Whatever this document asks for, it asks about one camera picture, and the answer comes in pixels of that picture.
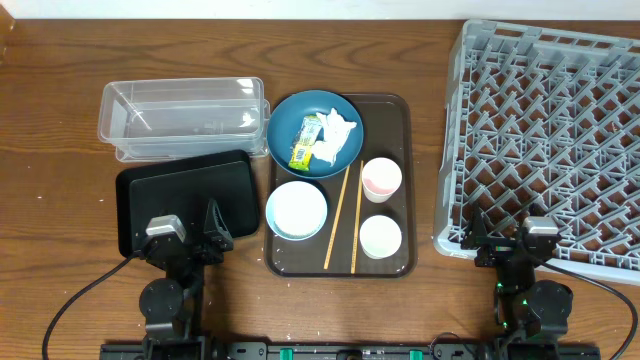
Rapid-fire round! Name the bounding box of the black cable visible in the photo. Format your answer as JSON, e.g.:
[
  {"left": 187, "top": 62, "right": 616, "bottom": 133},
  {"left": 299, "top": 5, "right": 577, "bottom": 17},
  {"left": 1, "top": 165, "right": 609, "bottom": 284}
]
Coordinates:
[
  {"left": 537, "top": 257, "right": 640, "bottom": 360},
  {"left": 41, "top": 252, "right": 144, "bottom": 360}
]

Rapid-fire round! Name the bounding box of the left wooden chopstick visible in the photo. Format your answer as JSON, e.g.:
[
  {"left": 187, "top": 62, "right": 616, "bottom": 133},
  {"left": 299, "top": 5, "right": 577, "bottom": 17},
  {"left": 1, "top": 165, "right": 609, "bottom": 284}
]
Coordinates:
[{"left": 323, "top": 166, "right": 350, "bottom": 270}]

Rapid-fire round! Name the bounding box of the black plastic bin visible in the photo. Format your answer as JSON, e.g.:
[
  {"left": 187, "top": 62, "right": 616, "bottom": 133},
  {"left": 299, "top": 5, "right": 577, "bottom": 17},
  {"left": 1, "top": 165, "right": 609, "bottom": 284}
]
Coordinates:
[{"left": 115, "top": 150, "right": 260, "bottom": 257}]

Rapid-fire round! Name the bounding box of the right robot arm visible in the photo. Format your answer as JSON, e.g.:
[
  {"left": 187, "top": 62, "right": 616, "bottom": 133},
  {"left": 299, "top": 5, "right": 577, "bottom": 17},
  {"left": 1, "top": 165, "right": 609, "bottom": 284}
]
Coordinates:
[{"left": 461, "top": 205, "right": 573, "bottom": 348}]

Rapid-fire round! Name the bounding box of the green yellow snack wrapper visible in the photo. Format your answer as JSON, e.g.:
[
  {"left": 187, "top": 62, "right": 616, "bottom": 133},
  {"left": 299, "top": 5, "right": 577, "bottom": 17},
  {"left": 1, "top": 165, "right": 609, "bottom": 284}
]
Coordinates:
[{"left": 288, "top": 115, "right": 323, "bottom": 171}]

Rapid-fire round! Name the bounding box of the light blue small bowl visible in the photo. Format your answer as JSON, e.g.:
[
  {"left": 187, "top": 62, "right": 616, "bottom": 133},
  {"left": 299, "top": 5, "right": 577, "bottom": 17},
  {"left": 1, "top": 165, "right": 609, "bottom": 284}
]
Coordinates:
[{"left": 265, "top": 181, "right": 328, "bottom": 241}]

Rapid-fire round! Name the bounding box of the white tissue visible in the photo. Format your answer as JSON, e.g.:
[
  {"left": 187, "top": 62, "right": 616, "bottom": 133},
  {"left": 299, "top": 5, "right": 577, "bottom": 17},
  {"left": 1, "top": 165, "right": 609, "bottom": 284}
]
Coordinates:
[{"left": 311, "top": 108, "right": 357, "bottom": 166}]

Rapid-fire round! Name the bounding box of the left black cable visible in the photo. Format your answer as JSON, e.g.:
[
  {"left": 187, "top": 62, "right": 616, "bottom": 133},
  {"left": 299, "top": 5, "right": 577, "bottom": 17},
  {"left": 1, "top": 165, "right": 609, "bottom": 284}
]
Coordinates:
[{"left": 41, "top": 252, "right": 144, "bottom": 360}]

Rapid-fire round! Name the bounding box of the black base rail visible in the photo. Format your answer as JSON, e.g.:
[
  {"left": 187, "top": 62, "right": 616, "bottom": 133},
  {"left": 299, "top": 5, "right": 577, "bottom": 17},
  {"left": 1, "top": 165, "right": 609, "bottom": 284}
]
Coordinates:
[{"left": 99, "top": 340, "right": 601, "bottom": 360}]

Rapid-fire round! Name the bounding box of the dark blue plate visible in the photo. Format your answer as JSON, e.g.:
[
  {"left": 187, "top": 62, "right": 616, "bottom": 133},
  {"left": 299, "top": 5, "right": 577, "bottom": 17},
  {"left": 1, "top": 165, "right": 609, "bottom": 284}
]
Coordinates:
[{"left": 266, "top": 90, "right": 365, "bottom": 179}]

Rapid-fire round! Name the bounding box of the white cup with green inside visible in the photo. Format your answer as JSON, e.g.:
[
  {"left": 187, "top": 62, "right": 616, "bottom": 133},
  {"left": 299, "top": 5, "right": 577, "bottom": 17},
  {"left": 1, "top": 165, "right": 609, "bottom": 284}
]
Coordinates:
[{"left": 359, "top": 215, "right": 402, "bottom": 260}]

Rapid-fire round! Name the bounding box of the white cup with pink inside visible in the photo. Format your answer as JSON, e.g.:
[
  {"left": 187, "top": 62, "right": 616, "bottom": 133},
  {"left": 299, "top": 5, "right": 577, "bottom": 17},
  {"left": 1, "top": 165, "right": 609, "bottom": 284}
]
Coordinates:
[{"left": 362, "top": 157, "right": 403, "bottom": 203}]

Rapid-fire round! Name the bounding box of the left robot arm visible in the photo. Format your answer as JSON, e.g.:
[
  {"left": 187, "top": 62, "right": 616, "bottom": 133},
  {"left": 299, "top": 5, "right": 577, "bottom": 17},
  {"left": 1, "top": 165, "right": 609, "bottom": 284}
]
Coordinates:
[{"left": 137, "top": 199, "right": 233, "bottom": 353}]

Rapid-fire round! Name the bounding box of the grey dishwasher rack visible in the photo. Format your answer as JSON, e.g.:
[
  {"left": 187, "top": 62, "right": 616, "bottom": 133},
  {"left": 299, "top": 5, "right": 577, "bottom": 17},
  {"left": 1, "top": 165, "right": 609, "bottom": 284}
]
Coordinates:
[{"left": 433, "top": 20, "right": 639, "bottom": 285}]

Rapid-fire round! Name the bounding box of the dark brown serving tray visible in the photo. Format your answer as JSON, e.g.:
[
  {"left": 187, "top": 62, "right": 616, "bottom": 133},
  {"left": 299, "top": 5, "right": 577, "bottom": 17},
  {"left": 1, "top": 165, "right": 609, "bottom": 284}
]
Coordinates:
[{"left": 264, "top": 93, "right": 417, "bottom": 278}]

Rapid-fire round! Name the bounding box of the clear plastic bin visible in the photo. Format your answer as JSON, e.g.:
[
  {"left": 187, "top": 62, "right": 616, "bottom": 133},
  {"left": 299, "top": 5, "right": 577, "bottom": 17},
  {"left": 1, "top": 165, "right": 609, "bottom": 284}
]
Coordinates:
[{"left": 97, "top": 77, "right": 270, "bottom": 163}]

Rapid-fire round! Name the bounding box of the right black cable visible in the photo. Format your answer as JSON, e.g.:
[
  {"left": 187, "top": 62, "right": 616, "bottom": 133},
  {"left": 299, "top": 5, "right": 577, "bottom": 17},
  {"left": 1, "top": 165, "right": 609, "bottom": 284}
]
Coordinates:
[{"left": 537, "top": 257, "right": 640, "bottom": 360}]

